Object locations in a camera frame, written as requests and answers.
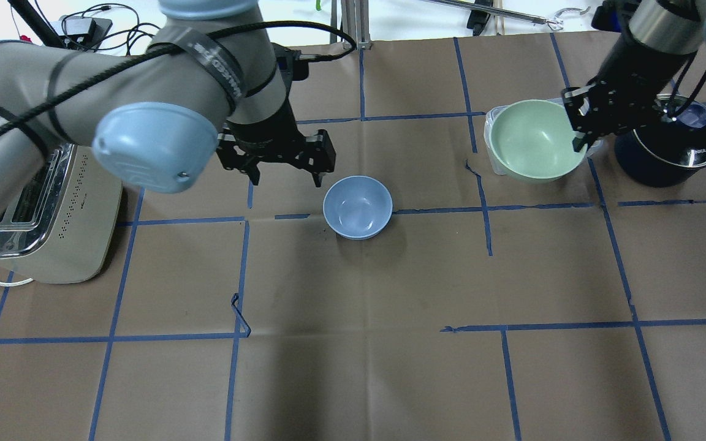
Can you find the green bowl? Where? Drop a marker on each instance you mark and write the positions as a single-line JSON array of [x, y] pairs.
[[537, 139]]

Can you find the blue saucepan with lid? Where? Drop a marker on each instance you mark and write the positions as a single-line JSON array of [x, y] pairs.
[[665, 153]]

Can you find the blue bowl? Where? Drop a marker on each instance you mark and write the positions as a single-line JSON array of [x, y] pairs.
[[357, 207]]

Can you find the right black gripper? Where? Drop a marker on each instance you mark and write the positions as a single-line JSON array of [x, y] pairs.
[[630, 64]]

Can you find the aluminium frame post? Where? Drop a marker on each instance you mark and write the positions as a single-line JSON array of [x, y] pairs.
[[353, 18]]

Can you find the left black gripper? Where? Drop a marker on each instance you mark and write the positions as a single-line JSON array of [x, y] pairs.
[[267, 133]]

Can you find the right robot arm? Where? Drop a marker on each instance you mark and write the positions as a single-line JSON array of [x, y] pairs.
[[657, 39]]

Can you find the black power adapter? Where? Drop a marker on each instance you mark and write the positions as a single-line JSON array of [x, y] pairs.
[[478, 20]]

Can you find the reacher grabber tool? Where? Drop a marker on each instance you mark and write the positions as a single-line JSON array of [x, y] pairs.
[[555, 23]]

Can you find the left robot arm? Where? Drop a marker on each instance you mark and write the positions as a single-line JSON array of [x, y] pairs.
[[209, 82]]

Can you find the silver toaster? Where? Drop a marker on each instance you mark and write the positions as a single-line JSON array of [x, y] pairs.
[[58, 230]]

